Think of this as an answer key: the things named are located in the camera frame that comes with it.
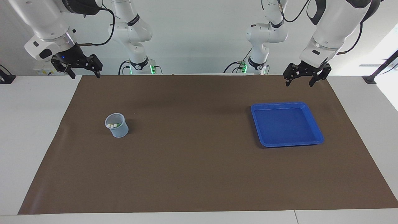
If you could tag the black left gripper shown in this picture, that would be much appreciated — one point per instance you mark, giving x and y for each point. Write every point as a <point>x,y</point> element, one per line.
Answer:
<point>307,71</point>

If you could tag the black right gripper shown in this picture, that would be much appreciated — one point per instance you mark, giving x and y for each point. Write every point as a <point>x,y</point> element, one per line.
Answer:
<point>76,59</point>

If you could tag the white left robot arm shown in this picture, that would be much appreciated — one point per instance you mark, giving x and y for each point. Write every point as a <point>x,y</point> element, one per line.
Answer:
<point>335,21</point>

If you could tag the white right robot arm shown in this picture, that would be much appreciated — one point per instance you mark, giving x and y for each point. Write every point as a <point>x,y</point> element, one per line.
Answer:
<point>46,18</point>

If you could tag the blue plastic tray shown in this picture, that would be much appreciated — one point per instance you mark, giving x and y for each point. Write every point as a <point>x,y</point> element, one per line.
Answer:
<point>286,124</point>

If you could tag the white power box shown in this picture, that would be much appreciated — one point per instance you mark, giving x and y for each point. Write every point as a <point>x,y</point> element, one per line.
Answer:
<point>42,72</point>

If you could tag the translucent plastic cup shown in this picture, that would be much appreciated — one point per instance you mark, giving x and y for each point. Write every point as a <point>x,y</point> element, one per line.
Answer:
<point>119,132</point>

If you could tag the black table clamp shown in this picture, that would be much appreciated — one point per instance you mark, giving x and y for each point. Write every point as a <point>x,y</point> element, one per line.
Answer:
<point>6,79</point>

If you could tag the brown table mat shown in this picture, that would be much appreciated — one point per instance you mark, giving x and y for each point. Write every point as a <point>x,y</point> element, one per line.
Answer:
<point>199,171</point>

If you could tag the black camera stand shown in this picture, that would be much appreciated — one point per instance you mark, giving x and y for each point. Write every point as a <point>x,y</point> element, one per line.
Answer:
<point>369,79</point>

